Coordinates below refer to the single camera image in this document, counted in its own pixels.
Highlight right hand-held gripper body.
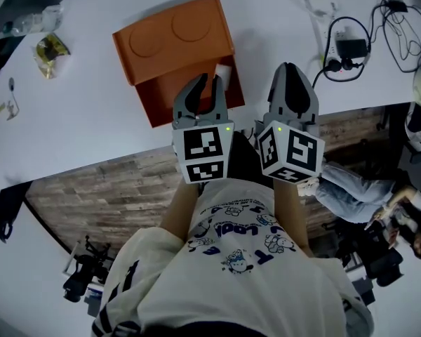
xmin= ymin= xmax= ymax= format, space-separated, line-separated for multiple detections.
xmin=254 ymin=114 xmax=327 ymax=185

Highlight black plug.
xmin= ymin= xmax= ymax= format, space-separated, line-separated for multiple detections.
xmin=323 ymin=58 xmax=359 ymax=74

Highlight person's right forearm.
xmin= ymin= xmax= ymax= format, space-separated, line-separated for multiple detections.
xmin=272 ymin=179 xmax=315 ymax=256

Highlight black power adapter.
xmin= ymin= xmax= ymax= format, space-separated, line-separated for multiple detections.
xmin=336 ymin=38 xmax=370 ymax=58

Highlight white power strip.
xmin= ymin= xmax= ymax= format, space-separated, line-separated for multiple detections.
xmin=302 ymin=0 xmax=338 ymax=65

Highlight thin black cable tangle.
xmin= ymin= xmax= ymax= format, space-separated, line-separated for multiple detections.
xmin=369 ymin=0 xmax=421 ymax=74

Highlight small white cylinder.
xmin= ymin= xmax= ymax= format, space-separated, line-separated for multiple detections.
xmin=215 ymin=62 xmax=233 ymax=93

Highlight black chair with white lumbar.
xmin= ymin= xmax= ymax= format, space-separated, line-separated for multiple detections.
xmin=403 ymin=100 xmax=421 ymax=165

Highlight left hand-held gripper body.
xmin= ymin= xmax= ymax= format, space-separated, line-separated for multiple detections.
xmin=171 ymin=117 xmax=236 ymax=185

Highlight black trousers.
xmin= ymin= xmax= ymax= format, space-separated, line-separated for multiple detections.
xmin=227 ymin=131 xmax=265 ymax=190

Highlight black backpack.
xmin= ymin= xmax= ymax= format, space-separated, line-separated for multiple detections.
xmin=0 ymin=217 xmax=15 ymax=244

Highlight gold snack packet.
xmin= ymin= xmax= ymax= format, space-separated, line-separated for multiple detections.
xmin=32 ymin=33 xmax=72 ymax=81

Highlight white printed t-shirt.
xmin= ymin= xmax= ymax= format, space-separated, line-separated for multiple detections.
xmin=91 ymin=179 xmax=373 ymax=337

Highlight orange box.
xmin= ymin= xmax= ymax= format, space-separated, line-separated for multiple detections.
xmin=112 ymin=0 xmax=246 ymax=130

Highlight black office chair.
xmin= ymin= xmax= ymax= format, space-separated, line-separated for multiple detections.
xmin=335 ymin=223 xmax=405 ymax=288

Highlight clear water bottle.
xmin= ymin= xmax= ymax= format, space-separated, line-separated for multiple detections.
xmin=3 ymin=5 xmax=65 ymax=37

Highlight person's left forearm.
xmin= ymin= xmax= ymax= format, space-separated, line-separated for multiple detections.
xmin=159 ymin=180 xmax=201 ymax=242

